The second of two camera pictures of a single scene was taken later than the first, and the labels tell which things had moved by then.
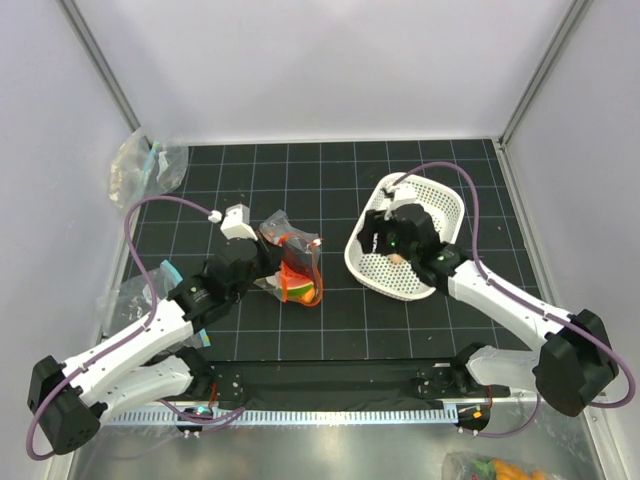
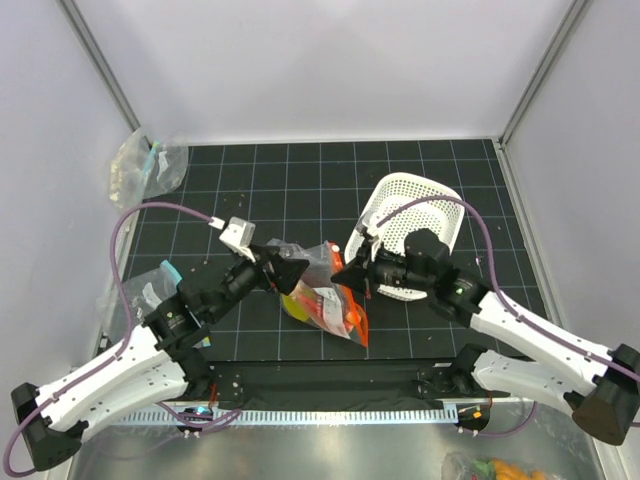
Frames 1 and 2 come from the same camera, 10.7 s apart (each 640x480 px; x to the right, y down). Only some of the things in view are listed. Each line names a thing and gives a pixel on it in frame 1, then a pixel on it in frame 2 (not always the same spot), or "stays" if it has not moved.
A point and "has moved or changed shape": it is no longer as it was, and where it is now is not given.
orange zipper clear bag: [298, 278] has moved or changed shape
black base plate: [345, 381] stays
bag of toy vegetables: [471, 466] stays
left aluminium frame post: [78, 24] stays
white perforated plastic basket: [395, 278] stays
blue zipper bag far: [141, 170] stays
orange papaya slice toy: [308, 297] to [356, 320]
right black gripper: [375, 221] to [355, 277]
